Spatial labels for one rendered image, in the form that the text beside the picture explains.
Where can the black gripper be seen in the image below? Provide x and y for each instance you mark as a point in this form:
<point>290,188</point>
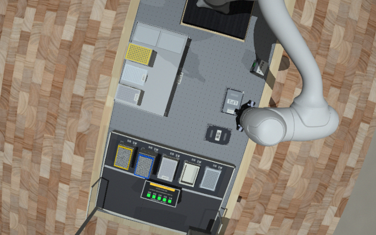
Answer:
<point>240,111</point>

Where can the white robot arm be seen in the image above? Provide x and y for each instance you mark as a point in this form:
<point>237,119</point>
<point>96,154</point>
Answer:
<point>309,117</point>

